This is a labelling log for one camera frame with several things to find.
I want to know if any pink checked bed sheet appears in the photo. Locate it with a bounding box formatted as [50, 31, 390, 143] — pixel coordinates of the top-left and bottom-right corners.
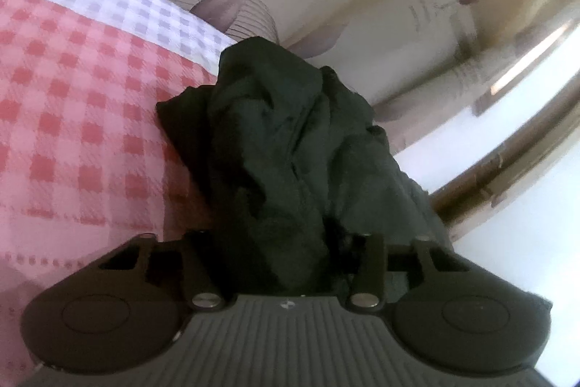
[1, 0, 230, 386]

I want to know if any black padded jacket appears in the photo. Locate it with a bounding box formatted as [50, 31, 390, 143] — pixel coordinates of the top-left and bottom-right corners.
[155, 35, 552, 324]

